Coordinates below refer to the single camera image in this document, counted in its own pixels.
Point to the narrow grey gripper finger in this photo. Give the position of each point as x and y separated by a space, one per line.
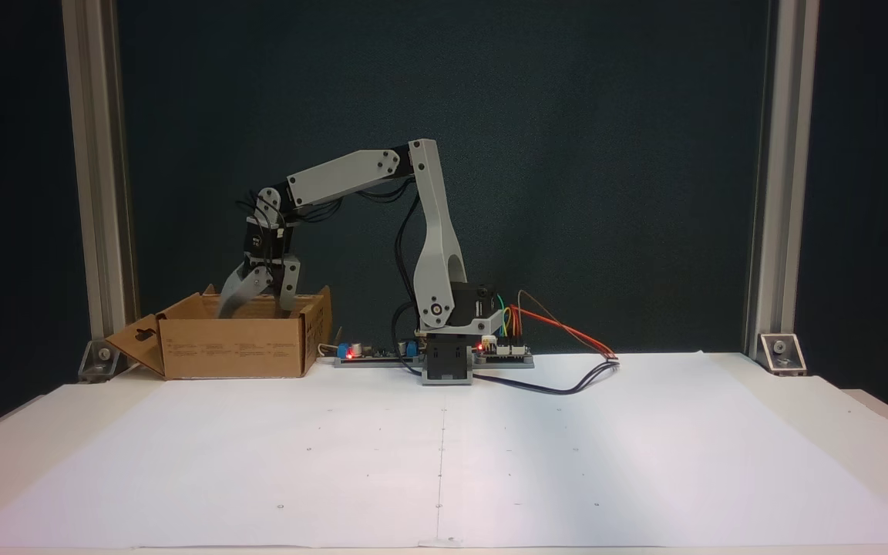
290 285

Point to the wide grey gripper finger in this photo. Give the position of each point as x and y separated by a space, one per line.
243 289

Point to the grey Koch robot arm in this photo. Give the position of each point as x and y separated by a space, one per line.
436 254

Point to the brown cardboard box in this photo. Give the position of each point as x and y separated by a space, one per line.
236 347

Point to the blue circuit board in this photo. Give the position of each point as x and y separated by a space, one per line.
375 356

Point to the aluminium corner bracket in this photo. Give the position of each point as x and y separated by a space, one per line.
782 353
105 358

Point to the aluminium frame post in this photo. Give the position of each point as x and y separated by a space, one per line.
783 154
101 154

